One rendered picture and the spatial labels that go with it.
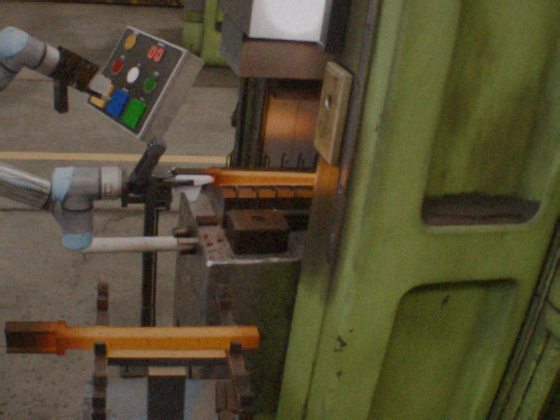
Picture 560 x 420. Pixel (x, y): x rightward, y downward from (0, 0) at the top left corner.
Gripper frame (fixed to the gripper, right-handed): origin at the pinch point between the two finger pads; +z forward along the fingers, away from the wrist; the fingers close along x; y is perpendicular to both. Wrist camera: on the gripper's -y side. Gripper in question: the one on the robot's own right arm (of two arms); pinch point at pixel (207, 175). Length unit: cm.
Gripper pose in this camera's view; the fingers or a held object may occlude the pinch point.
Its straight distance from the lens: 156.6
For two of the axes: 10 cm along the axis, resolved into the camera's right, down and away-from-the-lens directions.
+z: 9.5, -0.1, 3.1
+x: 2.8, 4.5, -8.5
